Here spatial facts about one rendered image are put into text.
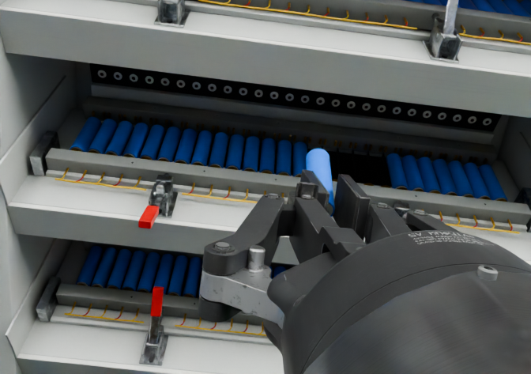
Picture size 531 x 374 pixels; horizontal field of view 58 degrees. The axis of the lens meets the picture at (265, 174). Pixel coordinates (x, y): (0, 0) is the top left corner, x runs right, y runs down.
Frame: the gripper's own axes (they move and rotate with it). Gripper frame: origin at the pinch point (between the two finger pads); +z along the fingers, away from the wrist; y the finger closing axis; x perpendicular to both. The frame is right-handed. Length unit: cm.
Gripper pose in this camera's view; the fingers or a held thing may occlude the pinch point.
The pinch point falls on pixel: (329, 205)
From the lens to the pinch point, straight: 29.7
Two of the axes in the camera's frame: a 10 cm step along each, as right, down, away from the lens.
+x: -1.2, 9.8, 1.8
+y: -9.9, -1.2, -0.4
